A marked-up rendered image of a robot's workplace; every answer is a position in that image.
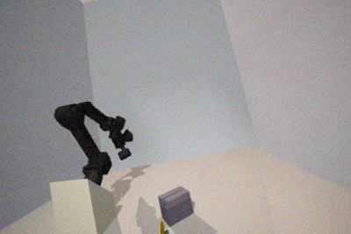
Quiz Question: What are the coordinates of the gold coin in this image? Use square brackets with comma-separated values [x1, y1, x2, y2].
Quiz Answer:
[159, 221, 165, 234]

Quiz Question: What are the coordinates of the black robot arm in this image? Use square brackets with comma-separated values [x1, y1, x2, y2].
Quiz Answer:
[54, 102, 133, 186]

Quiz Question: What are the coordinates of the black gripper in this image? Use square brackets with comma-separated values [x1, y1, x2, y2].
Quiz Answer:
[111, 138, 132, 160]

